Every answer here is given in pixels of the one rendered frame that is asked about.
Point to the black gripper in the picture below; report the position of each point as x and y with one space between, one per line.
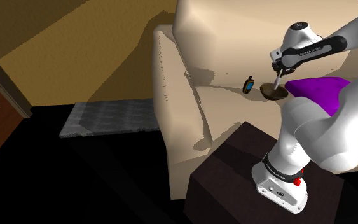
282 70

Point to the grey slender utensil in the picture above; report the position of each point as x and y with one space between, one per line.
276 82

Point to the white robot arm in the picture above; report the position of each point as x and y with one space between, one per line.
327 136

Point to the brown bowl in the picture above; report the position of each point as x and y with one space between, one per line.
270 94

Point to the purple cushion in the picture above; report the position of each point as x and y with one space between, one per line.
318 91

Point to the beige sofa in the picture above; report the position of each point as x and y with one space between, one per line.
228 40

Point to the dark robot stand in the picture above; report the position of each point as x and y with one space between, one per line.
228 173

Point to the grey rug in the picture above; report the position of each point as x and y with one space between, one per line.
113 119

